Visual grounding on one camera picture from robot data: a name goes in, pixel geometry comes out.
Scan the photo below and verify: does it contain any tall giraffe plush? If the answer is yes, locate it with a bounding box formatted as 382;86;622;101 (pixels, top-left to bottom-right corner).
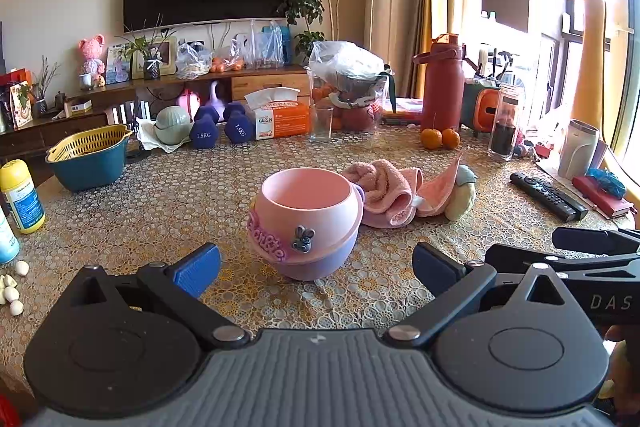
554;0;610;128

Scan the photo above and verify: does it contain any clear bottle with dark contents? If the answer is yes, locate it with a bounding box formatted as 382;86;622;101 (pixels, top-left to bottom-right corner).
487;83;526;162

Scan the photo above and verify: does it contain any small white box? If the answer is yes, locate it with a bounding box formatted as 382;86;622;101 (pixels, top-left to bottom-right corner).
63;97;94;118

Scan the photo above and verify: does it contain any yellow strainer basket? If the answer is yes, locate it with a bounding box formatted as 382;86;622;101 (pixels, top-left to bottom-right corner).
46;124;134;163

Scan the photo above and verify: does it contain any clear container with fruit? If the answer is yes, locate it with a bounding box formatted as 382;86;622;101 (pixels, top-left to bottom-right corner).
306;68;390;136

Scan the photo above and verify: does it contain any pink bear figure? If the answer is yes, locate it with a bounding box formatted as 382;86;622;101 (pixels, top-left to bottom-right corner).
77;34;107;88

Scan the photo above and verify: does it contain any grey tumbler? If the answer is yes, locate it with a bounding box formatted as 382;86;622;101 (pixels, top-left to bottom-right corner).
558;119;600;180

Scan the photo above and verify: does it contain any green yellow plush toy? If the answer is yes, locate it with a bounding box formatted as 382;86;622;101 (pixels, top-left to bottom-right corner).
444;165;479;222

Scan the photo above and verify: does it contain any yellow curtain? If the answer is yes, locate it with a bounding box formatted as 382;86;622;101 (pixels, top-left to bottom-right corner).
404;0;452;98

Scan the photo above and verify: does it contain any gold lace tablecloth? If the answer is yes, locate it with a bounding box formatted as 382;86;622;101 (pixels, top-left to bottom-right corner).
0;119;637;403

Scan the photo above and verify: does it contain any drinking glass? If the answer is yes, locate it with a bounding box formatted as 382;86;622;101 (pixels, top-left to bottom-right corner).
308;102;335;144

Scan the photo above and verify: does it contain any large photo frame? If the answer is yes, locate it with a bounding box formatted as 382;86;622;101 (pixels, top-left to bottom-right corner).
130;35;179;80

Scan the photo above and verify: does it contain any small potted plant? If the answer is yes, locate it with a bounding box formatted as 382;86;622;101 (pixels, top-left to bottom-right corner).
122;14;167;81

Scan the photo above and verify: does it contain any purple kettlebell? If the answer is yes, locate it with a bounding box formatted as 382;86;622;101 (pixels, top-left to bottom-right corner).
207;80;229;120

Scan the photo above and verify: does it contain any white blue bottle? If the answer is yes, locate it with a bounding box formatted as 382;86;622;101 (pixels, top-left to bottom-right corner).
0;206;21;266

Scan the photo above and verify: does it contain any colourful gift bag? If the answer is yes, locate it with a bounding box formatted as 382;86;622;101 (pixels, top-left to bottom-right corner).
9;81;34;130

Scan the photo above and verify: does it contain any blue basin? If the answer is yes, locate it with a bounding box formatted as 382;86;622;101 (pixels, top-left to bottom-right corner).
45;139;129;193

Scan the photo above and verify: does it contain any dark green strap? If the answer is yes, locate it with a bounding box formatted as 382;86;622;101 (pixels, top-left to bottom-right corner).
377;66;399;116

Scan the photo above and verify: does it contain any red notebook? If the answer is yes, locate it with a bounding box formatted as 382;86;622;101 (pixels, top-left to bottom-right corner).
572;176;636;219

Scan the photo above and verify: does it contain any pink fluffy towel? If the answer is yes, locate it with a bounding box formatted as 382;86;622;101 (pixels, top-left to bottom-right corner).
342;159;426;229

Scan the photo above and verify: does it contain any red water bottle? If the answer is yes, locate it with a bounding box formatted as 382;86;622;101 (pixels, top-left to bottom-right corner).
412;33;467;134

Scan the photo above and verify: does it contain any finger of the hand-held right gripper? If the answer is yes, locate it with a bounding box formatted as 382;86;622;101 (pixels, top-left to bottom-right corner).
551;227;640;258
484;243;640;277

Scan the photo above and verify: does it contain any yellow bottle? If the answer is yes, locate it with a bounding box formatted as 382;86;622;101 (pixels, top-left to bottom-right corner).
0;159;46;236

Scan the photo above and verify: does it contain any blue dumbbell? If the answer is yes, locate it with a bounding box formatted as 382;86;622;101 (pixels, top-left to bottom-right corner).
188;105;221;150
223;101;254;144

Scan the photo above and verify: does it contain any blue mesh sponge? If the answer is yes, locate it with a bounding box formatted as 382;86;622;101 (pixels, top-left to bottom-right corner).
587;167;627;200

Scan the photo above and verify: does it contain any clear blue plastic bag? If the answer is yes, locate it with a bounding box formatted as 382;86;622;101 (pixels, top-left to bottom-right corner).
229;19;293;70

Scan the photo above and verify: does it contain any plastic bag with snacks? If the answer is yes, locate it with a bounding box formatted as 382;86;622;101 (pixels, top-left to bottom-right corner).
175;40;214;80

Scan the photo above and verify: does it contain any small photo frame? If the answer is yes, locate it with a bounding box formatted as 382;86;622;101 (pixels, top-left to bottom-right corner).
104;42;132;84

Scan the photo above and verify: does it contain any wooden television cabinet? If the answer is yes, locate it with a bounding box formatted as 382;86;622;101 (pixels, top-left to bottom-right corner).
0;64;312;160

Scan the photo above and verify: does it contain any pink kettlebell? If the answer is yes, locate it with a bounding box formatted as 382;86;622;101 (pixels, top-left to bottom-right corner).
175;89;201;120

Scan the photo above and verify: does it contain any peach cloth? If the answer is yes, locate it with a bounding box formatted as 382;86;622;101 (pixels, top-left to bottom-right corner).
412;147;469;219

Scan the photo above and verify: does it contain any white cloth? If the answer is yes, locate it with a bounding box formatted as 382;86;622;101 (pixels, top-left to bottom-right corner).
135;117;194;154

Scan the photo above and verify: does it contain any stack of coloured boxes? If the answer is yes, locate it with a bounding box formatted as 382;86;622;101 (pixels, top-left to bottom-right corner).
382;96;427;128

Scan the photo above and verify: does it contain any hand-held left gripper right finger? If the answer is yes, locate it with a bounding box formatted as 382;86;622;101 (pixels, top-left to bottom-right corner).
382;242;576;350

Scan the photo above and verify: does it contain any vase with twigs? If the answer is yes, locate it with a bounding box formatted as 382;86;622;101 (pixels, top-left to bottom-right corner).
29;56;62;118

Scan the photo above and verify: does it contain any black remote control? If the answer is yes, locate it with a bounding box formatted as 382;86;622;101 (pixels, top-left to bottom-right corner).
509;172;589;222

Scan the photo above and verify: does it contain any orange tissue pack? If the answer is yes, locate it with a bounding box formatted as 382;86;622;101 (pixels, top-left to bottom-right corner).
243;87;314;141

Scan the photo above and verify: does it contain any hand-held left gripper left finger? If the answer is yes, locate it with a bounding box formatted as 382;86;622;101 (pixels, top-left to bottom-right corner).
64;243;251;351

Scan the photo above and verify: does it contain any pale green round lidded bowl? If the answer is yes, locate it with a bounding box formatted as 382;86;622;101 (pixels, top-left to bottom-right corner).
153;105;194;143

